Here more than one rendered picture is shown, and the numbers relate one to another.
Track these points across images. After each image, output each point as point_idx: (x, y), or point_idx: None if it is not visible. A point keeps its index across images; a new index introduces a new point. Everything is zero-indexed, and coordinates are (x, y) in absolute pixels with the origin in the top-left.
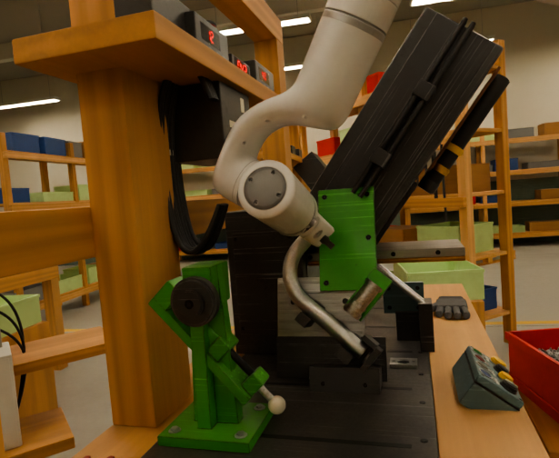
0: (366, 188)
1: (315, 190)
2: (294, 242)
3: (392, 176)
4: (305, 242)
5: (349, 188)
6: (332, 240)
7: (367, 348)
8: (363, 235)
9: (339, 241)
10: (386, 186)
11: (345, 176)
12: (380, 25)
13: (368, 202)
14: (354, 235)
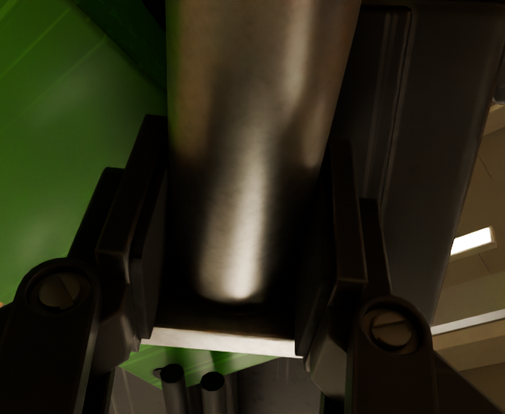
0: (167, 413)
1: (418, 282)
2: (346, 35)
3: (147, 407)
4: (201, 134)
5: (248, 366)
6: (104, 160)
7: None
8: None
9: (62, 179)
10: (138, 379)
11: (303, 374)
12: None
13: (129, 358)
14: (28, 241)
